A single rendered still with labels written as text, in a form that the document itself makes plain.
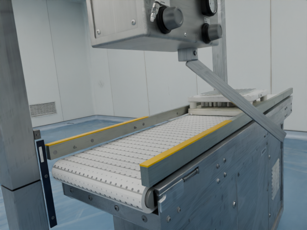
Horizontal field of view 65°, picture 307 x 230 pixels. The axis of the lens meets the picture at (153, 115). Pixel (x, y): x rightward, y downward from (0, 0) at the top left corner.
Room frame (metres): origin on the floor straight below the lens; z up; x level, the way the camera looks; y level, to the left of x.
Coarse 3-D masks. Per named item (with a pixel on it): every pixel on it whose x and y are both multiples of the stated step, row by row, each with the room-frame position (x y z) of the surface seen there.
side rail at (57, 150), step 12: (180, 108) 0.92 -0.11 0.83; (144, 120) 0.74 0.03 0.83; (156, 120) 0.79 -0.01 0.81; (96, 132) 0.60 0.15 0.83; (108, 132) 0.63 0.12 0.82; (120, 132) 0.66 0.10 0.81; (60, 144) 0.52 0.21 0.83; (72, 144) 0.54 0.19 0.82; (84, 144) 0.56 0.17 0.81; (96, 144) 0.59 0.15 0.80; (48, 156) 0.50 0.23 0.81; (60, 156) 0.51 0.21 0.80
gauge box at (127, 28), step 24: (96, 0) 0.35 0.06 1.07; (120, 0) 0.32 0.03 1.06; (144, 0) 0.30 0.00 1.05; (192, 0) 0.39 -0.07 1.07; (96, 24) 0.35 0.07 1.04; (120, 24) 0.32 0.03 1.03; (144, 24) 0.29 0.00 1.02; (192, 24) 0.38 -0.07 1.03; (120, 48) 0.39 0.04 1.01; (144, 48) 0.42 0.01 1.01; (168, 48) 0.45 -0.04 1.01
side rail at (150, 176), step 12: (276, 96) 1.02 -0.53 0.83; (264, 108) 0.85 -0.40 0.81; (240, 120) 0.64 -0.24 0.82; (216, 132) 0.52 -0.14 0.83; (228, 132) 0.57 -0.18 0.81; (192, 144) 0.43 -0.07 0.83; (204, 144) 0.47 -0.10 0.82; (180, 156) 0.40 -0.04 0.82; (192, 156) 0.43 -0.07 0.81; (144, 168) 0.33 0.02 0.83; (156, 168) 0.34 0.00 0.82; (168, 168) 0.37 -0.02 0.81; (144, 180) 0.33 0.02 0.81; (156, 180) 0.34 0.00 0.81
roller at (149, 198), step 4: (152, 188) 0.35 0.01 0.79; (148, 192) 0.35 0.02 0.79; (152, 192) 0.35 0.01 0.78; (148, 196) 0.34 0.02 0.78; (152, 196) 0.35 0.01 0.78; (156, 196) 0.35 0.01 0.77; (144, 200) 0.34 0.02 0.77; (148, 200) 0.34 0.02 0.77; (152, 200) 0.35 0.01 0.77; (156, 200) 0.35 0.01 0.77; (148, 204) 0.34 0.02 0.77; (152, 204) 0.35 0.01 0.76; (156, 204) 0.35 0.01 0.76; (152, 208) 0.34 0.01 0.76
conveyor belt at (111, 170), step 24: (192, 120) 0.82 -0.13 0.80; (216, 120) 0.79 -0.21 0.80; (120, 144) 0.59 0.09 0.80; (144, 144) 0.57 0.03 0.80; (168, 144) 0.55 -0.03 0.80; (72, 168) 0.46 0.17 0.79; (96, 168) 0.43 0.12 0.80; (120, 168) 0.42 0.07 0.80; (96, 192) 0.40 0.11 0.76; (120, 192) 0.36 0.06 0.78; (144, 192) 0.34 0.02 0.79
